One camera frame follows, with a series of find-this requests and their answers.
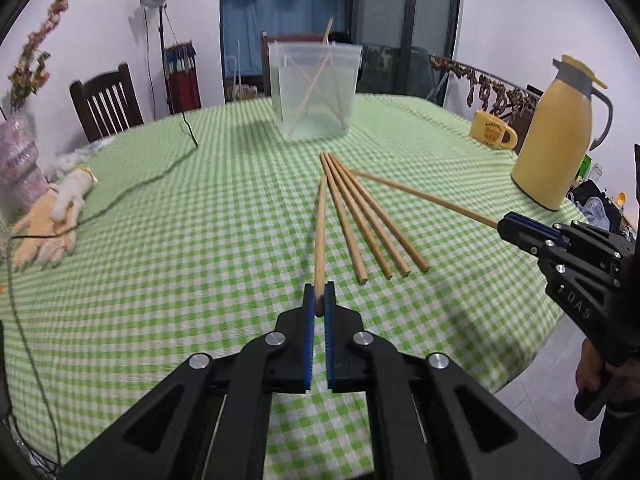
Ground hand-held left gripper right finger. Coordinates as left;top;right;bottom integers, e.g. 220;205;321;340
324;281;581;480

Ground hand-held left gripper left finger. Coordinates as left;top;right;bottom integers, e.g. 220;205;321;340
60;283;317;480

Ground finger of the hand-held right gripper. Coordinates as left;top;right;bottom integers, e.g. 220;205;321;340
497;220;568;273
505;212;636;273

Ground light wooden chopstick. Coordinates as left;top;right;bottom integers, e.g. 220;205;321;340
314;175;329;316
326;152;411;277
319;153;367;283
323;152;394;280
292;18;334;130
330;152;430;273
350;169;501;227
284;57;347;130

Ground clear plastic container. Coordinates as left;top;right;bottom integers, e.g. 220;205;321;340
267;41;363;141

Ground person's right hand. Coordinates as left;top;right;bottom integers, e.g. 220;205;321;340
575;337;608;395

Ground grey plastic bag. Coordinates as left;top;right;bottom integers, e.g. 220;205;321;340
581;196;610;232

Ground yellow thermos jug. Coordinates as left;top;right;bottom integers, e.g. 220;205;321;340
510;55;613;211

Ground yellow mug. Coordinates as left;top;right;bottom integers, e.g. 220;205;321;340
469;110;518;150

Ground hanging dried sausages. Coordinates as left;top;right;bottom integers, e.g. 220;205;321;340
431;57;538;126

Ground white floor rack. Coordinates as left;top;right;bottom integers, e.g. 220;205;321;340
225;40;262;103

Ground sliding glass door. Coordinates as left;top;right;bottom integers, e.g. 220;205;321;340
350;0;463;98

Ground white knitted work glove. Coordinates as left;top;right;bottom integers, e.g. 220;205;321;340
52;167;98;221

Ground white plastic packaging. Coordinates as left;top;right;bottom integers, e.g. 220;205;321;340
47;137;117;181

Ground blue curtain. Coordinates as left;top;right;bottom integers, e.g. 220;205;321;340
220;0;351;106

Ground pink mottled vase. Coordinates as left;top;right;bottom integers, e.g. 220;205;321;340
0;110;48;221

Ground dried rose bouquet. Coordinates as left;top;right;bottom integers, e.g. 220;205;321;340
7;0;68;111

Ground metal drying rail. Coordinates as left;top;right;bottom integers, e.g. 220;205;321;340
430;55;543;133

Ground black cable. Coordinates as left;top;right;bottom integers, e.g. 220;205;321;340
0;112;198;461

